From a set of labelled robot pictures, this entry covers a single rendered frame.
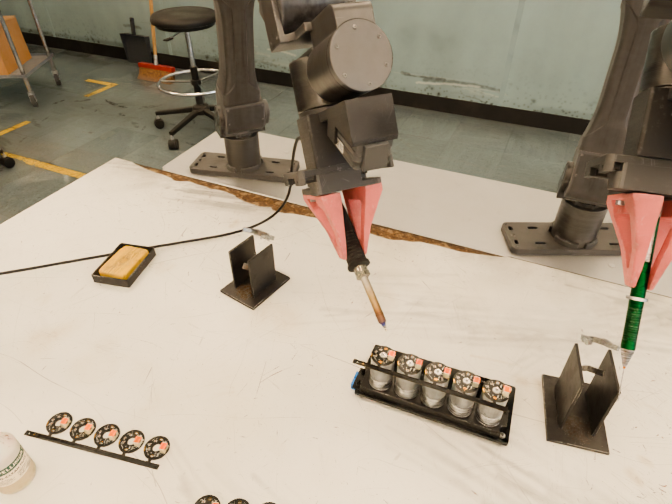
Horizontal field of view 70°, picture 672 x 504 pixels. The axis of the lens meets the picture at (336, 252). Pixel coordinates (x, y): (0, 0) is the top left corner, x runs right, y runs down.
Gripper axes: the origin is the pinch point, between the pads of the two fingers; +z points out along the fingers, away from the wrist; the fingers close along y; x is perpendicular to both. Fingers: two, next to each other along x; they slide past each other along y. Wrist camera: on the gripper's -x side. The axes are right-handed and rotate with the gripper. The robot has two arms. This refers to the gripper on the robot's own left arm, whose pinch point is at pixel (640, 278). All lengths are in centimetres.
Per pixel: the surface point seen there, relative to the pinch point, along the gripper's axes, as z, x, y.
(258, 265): 7.0, 14.2, -38.3
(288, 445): 22.1, 0.7, -27.5
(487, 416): 15.7, 3.7, -9.1
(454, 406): 15.7, 4.3, -12.2
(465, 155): -38, 225, -12
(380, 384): 15.5, 5.1, -19.8
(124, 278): 12, 14, -57
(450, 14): -116, 242, -33
